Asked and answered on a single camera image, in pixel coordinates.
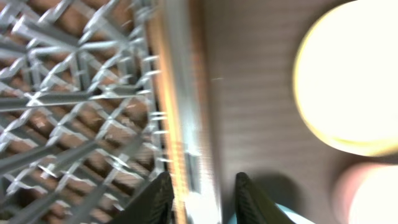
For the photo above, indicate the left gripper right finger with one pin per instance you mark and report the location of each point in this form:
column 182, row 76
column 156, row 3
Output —
column 253, row 206

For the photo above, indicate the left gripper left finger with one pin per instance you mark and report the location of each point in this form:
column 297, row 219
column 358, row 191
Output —
column 152, row 206

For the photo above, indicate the pink white bowl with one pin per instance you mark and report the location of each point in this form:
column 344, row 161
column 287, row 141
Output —
column 366, row 194

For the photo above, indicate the yellow round plate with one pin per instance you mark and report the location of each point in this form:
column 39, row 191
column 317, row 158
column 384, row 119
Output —
column 345, row 78

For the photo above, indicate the dark brown serving tray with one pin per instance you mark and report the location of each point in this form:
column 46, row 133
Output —
column 255, row 125

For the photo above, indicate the grey plastic dish rack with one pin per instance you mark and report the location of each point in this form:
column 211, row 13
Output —
column 97, row 99

